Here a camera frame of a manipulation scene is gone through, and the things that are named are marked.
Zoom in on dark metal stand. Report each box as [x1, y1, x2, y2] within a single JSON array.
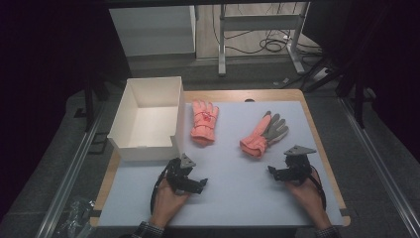
[[73, 75, 112, 133], [303, 56, 377, 130]]

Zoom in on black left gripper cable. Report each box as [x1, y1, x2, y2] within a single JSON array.
[[150, 164, 173, 216]]

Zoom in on clear plastic bag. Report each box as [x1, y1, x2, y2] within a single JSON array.
[[53, 196, 97, 238]]

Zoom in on pink and grey glove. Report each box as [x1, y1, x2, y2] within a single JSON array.
[[239, 110, 290, 159]]

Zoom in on white cabinet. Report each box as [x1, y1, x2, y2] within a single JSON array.
[[108, 5, 197, 58]]

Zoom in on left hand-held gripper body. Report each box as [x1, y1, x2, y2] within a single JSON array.
[[163, 152, 199, 195]]

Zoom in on person's left hand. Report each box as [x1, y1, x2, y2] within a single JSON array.
[[149, 179, 191, 230]]

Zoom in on black floor cables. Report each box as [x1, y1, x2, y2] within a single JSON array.
[[211, 3, 323, 58]]

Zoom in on pink glove with red print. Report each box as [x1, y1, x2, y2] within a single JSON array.
[[189, 99, 220, 147]]

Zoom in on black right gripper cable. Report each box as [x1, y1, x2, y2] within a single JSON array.
[[308, 164, 328, 211]]

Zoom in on metal floor rail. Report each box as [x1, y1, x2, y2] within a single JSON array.
[[34, 102, 108, 238], [338, 97, 420, 238]]

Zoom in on white metal desk frame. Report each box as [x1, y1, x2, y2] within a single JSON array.
[[217, 2, 311, 77]]

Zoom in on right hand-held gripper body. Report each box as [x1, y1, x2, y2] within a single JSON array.
[[278, 144, 317, 185]]

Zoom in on white box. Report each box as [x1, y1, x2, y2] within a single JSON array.
[[107, 76, 186, 163]]

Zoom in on pale blue table mat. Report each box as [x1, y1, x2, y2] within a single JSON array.
[[98, 100, 345, 228]]

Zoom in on person's right hand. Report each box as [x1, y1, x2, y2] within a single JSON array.
[[284, 177, 332, 230]]

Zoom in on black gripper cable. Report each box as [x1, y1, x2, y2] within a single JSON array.
[[150, 164, 173, 216], [308, 164, 328, 211]]

